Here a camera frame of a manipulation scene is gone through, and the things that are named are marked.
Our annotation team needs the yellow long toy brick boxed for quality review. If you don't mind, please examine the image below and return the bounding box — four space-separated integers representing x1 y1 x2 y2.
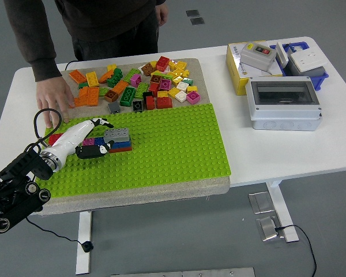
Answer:
85 71 100 88

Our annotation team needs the metal floor plate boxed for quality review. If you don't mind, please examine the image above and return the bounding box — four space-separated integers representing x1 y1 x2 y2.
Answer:
247 191 275 215
255 215 281 242

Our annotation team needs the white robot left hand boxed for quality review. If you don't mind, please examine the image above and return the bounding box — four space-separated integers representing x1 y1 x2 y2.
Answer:
47 117 115 167

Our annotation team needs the orange long toy brick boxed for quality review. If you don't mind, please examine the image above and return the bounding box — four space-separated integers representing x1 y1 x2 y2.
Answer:
69 69 88 84
73 96 89 108
86 86 100 107

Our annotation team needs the person's right hand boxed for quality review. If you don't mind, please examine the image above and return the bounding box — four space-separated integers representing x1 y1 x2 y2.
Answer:
35 76 76 129

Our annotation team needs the grey-brown mat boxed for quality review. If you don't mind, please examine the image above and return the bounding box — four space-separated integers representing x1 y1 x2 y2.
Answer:
40 58 231 216

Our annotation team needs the white table leg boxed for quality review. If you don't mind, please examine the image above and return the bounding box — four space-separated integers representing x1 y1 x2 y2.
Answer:
266 179 300 242
76 211 92 275

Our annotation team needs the dark green long brick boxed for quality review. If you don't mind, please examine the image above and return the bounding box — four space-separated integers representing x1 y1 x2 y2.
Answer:
119 86 137 107

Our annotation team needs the white distribution box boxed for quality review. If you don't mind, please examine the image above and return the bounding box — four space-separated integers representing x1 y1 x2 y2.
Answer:
245 76 323 131

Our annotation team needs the yellow cardboard box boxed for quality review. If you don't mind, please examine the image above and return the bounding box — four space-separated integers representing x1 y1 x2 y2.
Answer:
225 40 283 96

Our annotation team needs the black floor cable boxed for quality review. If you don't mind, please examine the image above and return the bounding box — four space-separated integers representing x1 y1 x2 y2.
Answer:
274 224 318 277

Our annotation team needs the dark green toy brick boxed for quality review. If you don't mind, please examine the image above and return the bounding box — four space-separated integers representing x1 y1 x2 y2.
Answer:
106 68 124 88

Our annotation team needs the grey push-button switch box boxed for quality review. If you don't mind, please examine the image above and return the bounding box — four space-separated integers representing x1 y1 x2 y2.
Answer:
240 42 277 72

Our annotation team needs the white wall socket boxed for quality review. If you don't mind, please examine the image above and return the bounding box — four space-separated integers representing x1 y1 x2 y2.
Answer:
289 48 328 73

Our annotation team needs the orange-red toy brick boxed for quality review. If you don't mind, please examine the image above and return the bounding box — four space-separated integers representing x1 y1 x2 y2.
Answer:
109 145 133 153

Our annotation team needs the red long toy brick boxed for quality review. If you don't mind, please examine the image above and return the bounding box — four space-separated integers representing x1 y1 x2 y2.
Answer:
48 133 64 147

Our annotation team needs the person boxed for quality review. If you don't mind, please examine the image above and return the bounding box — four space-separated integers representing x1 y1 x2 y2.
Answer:
2 0 170 83

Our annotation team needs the long metal floor strip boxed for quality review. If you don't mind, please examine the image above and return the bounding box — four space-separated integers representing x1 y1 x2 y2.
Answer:
111 267 256 277

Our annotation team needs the blue plastic bin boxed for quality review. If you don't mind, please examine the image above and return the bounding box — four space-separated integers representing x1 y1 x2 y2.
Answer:
269 41 330 91

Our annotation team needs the black plug and cord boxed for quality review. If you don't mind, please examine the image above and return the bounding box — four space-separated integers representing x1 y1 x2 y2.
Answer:
25 59 95 254

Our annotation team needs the green studded baseplate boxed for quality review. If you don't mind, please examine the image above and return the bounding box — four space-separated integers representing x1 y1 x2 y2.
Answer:
36 103 233 199

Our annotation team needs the person's left hand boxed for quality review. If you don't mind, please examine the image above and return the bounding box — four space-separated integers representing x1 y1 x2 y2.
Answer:
155 4 170 27

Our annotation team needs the grey plastic box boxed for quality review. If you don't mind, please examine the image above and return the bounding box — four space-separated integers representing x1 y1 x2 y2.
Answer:
285 47 326 80

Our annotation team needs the white switch panel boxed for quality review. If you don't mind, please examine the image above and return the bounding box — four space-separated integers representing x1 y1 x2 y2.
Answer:
275 42 289 69

